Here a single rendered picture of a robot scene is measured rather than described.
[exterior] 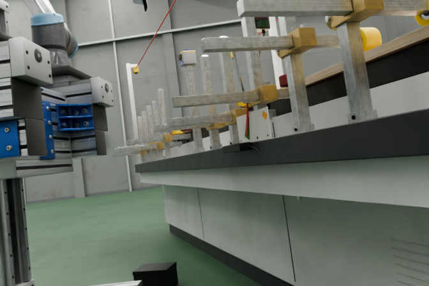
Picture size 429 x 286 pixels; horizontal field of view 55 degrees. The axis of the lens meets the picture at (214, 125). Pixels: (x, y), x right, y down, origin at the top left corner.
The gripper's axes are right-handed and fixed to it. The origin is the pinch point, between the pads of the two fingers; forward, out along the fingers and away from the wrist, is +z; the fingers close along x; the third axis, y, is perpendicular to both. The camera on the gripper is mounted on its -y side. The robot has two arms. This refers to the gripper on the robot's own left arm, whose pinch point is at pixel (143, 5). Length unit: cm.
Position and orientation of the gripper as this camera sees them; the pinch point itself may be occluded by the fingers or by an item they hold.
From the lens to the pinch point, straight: 178.3
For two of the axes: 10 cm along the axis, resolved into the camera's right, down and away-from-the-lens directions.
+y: -9.9, 1.3, 0.7
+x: -0.8, -0.7, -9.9
